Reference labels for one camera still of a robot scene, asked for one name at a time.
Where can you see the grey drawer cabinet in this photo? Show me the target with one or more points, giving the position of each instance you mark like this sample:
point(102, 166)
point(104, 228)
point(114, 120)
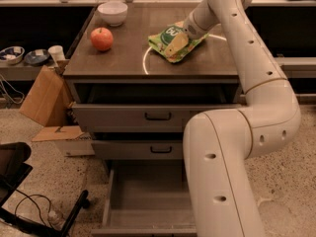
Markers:
point(132, 61)

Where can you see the top grey drawer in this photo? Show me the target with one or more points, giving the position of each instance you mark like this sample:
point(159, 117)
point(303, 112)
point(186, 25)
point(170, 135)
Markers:
point(150, 107)

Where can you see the white paper cup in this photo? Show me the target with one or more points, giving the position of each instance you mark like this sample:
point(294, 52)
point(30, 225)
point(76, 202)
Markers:
point(56, 52)

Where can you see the clear plastic bottle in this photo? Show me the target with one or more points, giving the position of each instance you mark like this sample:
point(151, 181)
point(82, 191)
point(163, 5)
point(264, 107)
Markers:
point(55, 218)

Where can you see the grey drawer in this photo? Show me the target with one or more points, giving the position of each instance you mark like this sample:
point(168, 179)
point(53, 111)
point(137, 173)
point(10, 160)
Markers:
point(139, 146)
point(147, 198)
point(150, 107)

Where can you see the green rice chip bag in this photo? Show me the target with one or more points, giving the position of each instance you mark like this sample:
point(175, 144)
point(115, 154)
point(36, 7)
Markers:
point(160, 41)

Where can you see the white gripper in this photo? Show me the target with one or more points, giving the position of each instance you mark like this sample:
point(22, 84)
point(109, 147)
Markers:
point(192, 28)

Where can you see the dark blue bowl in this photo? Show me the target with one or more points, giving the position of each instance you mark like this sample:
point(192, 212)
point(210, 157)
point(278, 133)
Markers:
point(37, 57)

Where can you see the white cardboard box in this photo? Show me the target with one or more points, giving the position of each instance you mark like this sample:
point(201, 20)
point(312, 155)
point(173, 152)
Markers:
point(70, 140)

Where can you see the bottom grey drawer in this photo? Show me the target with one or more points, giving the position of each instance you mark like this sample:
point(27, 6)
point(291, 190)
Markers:
point(147, 198)

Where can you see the brown cardboard box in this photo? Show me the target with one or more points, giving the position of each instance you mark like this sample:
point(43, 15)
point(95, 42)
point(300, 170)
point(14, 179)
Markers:
point(48, 100)

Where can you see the white ceramic bowl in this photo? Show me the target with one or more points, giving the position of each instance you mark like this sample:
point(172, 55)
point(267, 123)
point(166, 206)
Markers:
point(113, 13)

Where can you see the red apple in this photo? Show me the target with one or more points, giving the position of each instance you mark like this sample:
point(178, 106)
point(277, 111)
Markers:
point(101, 39)

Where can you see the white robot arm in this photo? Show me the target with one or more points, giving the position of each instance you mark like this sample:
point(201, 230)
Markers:
point(216, 143)

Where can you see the blue patterned bowl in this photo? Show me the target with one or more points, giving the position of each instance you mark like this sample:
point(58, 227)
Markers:
point(12, 55)

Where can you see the middle grey drawer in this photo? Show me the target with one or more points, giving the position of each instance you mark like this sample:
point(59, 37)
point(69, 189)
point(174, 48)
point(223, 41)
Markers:
point(139, 146)

